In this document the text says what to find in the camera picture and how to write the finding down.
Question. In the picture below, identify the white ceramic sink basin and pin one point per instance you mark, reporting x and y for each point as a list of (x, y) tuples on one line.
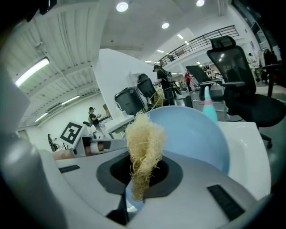
[(245, 156)]

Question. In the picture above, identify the black bin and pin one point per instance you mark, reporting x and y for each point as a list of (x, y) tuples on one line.
[(128, 100)]

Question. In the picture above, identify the big light blue plate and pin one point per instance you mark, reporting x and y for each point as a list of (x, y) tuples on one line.
[(192, 136)]

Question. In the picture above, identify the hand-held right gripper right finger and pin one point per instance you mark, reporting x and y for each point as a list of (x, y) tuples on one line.
[(190, 201)]

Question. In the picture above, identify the person's left forearm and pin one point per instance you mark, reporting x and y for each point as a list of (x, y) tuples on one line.
[(63, 154)]

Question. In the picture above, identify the tube ceiling light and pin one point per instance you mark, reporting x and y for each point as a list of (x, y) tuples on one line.
[(32, 71), (41, 116), (70, 99)]

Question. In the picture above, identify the black mesh office chair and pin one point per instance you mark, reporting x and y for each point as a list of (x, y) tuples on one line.
[(241, 78)]

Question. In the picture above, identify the round ceiling light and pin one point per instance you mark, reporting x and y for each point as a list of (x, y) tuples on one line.
[(122, 6), (165, 25), (200, 2)]

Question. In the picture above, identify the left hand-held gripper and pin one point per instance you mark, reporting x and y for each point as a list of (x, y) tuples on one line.
[(71, 133)]

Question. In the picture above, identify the black armrest office chair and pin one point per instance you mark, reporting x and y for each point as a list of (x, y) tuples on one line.
[(201, 76)]

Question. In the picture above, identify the teal plastic bottle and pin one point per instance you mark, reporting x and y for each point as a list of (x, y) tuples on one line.
[(209, 109)]

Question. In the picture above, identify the yellow sponge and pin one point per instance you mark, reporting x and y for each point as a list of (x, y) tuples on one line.
[(145, 143)]

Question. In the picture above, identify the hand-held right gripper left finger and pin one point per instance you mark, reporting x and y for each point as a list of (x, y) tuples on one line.
[(85, 179)]

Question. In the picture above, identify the black table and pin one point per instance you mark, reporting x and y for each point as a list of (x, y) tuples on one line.
[(271, 67)]

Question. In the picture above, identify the black balcony railing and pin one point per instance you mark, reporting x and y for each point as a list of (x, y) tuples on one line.
[(201, 42)]

